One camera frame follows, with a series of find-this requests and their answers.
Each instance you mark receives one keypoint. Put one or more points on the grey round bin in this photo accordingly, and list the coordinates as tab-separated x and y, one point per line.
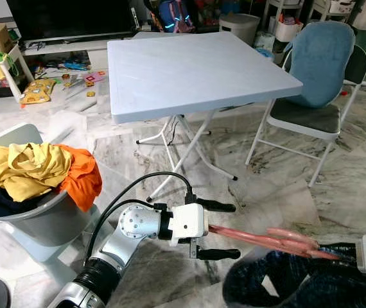
239	29

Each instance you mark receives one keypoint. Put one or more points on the light blue chair cushion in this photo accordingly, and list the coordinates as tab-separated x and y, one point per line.
321	61

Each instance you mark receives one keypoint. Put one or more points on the blue backpack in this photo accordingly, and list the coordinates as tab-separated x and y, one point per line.
173	16

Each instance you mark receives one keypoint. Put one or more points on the pink clothes hanger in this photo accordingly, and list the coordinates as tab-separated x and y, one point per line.
260	239

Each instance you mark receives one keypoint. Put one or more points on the grey seat folding chair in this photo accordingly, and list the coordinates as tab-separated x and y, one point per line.
302	119

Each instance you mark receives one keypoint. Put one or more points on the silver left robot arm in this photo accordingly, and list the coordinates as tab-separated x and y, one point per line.
135	224

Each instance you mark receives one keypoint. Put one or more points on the black television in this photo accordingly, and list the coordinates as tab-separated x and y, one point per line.
67	19

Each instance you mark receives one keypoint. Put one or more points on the orange garment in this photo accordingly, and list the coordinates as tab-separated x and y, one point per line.
83	179

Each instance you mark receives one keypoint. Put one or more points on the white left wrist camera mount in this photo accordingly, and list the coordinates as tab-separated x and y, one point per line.
188	221

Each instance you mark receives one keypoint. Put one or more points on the yellow toy mat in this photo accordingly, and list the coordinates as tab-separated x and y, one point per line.
38	91

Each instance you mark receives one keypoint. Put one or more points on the dark navy garment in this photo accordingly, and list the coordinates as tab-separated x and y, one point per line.
3	204

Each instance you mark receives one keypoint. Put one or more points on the white folding table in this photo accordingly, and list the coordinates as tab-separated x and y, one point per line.
189	74

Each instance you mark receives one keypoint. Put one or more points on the small white stand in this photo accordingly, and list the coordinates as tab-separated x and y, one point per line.
17	80

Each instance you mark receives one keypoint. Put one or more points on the grey laundry basket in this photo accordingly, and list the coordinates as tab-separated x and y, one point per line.
48	221

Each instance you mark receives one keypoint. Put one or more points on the blue plaid shirt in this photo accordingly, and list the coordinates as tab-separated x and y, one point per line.
298	282

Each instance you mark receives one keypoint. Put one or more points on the white storage shelf rack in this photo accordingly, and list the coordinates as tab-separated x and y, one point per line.
286	31

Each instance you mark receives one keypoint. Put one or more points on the yellow shirt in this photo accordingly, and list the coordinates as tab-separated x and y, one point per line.
32	167

